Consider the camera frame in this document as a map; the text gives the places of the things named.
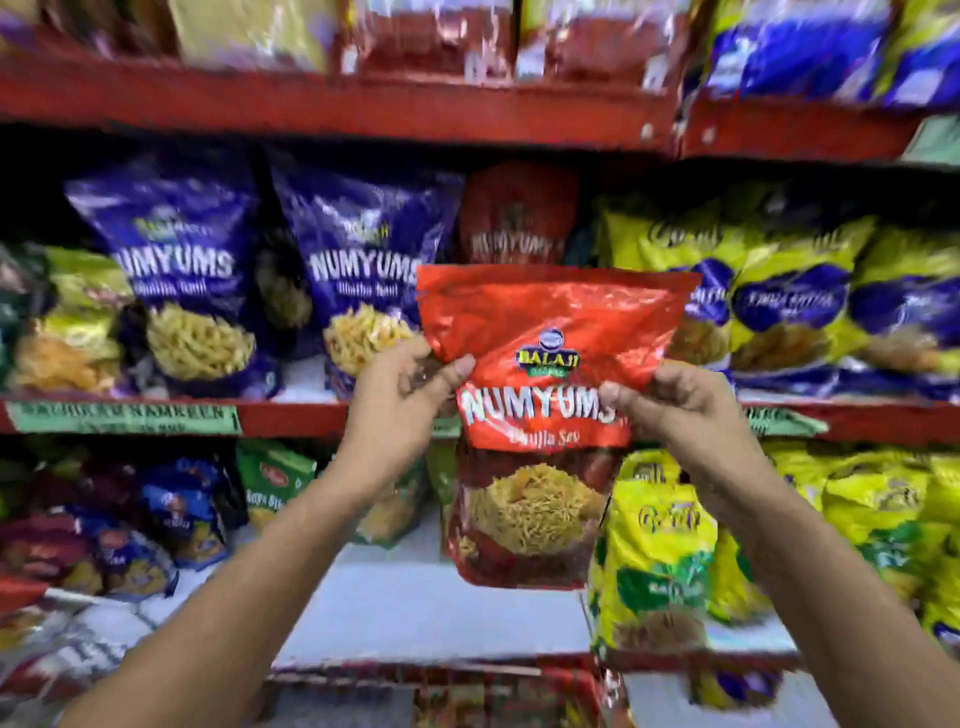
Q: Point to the person's left forearm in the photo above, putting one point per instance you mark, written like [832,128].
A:
[225,607]

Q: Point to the yellow and green snack packet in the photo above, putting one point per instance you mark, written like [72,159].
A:
[656,555]

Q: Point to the long green shelf label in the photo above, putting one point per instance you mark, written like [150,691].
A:
[124,418]

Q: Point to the person's right forearm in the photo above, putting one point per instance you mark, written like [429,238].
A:
[840,600]

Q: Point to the person's left hand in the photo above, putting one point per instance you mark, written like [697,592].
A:
[386,420]

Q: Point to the dark red snack packet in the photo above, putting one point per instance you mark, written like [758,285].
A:
[517,214]

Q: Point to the white lower shelf board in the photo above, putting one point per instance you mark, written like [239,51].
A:
[420,607]

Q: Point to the blue and white snack packet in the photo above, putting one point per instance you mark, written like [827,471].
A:
[926,64]
[795,49]

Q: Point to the person's right thumb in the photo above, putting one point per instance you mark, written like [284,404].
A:
[624,397]

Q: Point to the yellow-green snack packet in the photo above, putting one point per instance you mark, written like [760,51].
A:
[75,322]

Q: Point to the pile of red packets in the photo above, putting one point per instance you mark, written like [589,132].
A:
[41,540]

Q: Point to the small blue snack packet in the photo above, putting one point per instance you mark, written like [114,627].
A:
[184,510]
[135,562]

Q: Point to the row of yellow-green packets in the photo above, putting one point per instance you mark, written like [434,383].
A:
[885,510]

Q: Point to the red metal shelf board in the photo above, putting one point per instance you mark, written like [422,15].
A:
[337,105]
[795,127]

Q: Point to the short green shelf label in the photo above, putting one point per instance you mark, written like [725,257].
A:
[784,422]

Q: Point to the person's left thumb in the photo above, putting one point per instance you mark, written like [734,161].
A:
[454,373]

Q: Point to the person's right hand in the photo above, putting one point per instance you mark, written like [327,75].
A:
[697,427]

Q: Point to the clear red snack packet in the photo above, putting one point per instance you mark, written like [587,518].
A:
[431,37]
[600,41]

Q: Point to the yellow and blue snack packet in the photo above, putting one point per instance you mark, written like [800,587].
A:
[795,300]
[660,236]
[907,307]

